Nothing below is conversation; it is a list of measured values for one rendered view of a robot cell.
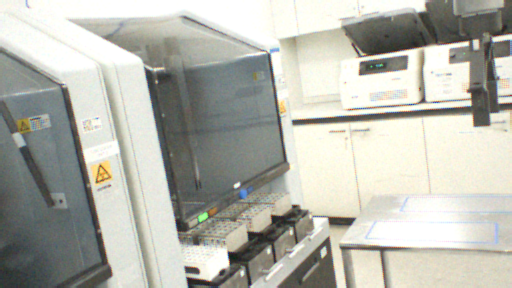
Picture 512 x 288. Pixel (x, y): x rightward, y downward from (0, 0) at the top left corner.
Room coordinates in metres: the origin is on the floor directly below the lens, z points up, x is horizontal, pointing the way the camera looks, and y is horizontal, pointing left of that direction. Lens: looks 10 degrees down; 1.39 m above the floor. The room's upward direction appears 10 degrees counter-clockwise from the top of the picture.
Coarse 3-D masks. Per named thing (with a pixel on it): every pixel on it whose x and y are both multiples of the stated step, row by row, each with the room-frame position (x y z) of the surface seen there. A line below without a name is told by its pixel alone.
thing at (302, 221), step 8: (296, 216) 1.65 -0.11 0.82; (304, 216) 1.67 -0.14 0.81; (312, 216) 1.71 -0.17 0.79; (288, 224) 1.62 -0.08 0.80; (296, 224) 1.60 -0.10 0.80; (304, 224) 1.65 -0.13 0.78; (312, 224) 1.70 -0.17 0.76; (296, 232) 1.60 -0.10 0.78; (304, 232) 1.64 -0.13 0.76; (312, 232) 1.64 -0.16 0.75; (320, 232) 1.65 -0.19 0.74
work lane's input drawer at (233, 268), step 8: (232, 264) 1.33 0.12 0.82; (224, 272) 1.29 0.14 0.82; (232, 272) 1.29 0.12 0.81; (240, 272) 1.31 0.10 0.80; (192, 280) 1.28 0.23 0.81; (200, 280) 1.26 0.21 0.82; (208, 280) 1.25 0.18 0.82; (216, 280) 1.25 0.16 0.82; (224, 280) 1.26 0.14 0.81; (232, 280) 1.27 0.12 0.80; (240, 280) 1.30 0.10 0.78
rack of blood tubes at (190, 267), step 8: (184, 248) 1.40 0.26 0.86; (192, 248) 1.39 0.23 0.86; (200, 248) 1.38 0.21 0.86; (208, 248) 1.36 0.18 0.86; (216, 248) 1.35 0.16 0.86; (184, 256) 1.34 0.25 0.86; (192, 256) 1.33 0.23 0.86; (200, 256) 1.31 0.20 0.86; (208, 256) 1.30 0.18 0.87; (216, 256) 1.29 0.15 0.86; (224, 256) 1.32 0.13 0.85; (184, 264) 1.30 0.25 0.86; (192, 264) 1.28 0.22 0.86; (200, 264) 1.27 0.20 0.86; (208, 264) 1.26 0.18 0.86; (216, 264) 1.29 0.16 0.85; (224, 264) 1.31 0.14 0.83; (192, 272) 1.34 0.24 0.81; (200, 272) 1.27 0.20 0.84; (208, 272) 1.26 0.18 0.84; (216, 272) 1.28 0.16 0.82
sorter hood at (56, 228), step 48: (0, 48) 1.14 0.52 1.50; (0, 96) 0.93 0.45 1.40; (48, 96) 1.01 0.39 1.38; (0, 144) 0.91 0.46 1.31; (48, 144) 0.98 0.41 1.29; (0, 192) 0.89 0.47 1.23; (48, 192) 0.96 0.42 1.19; (0, 240) 0.87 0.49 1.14; (48, 240) 0.94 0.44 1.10; (96, 240) 1.03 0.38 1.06
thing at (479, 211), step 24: (360, 216) 1.54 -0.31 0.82; (384, 216) 1.50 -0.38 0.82; (408, 216) 1.47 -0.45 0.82; (432, 216) 1.44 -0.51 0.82; (456, 216) 1.41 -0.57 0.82; (480, 216) 1.38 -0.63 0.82; (504, 216) 1.35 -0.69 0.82; (360, 240) 1.34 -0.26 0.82; (384, 240) 1.32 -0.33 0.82; (408, 240) 1.29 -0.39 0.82; (432, 240) 1.27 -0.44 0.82; (456, 240) 1.24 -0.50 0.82; (480, 240) 1.22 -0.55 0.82; (504, 240) 1.20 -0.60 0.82; (384, 264) 1.71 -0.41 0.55
